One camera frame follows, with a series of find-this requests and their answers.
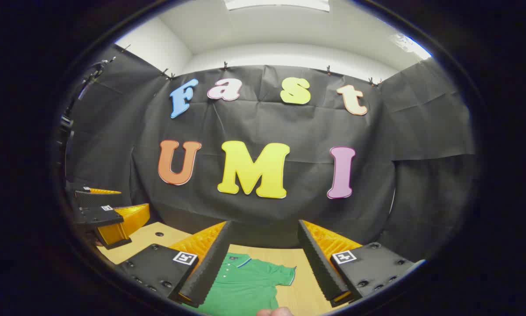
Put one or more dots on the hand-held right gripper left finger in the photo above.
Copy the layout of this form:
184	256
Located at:
210	272

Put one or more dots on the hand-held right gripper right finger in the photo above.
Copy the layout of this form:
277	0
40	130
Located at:
320	267

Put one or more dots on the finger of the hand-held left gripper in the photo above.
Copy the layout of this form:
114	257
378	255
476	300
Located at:
100	216
98	199

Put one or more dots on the green T-shirt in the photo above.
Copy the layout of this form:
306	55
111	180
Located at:
249	285

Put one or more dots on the black backdrop cloth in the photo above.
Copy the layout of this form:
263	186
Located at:
306	127

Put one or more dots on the ceiling light panel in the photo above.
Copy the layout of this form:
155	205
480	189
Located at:
276	4

